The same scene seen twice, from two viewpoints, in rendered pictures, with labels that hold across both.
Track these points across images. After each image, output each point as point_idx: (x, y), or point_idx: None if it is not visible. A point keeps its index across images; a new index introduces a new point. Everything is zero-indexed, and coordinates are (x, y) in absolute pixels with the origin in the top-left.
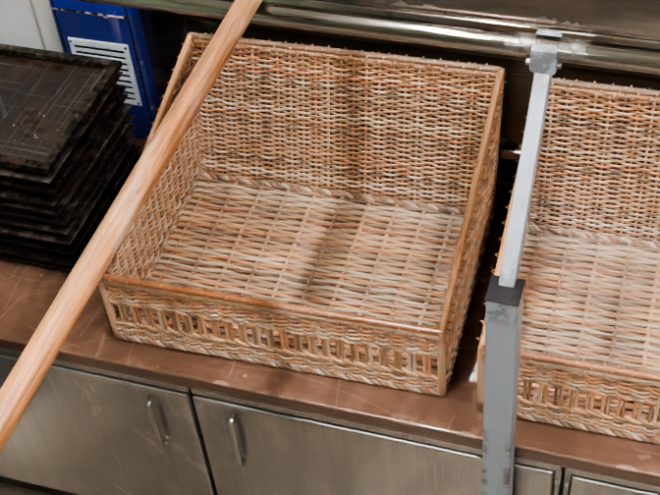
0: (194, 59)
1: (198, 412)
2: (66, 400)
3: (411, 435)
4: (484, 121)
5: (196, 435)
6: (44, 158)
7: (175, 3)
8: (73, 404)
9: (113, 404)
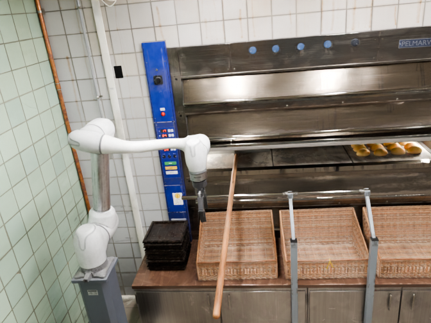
0: None
1: None
2: (185, 302)
3: (272, 289)
4: (270, 220)
5: None
6: (179, 240)
7: (215, 196)
8: (186, 302)
9: (197, 299)
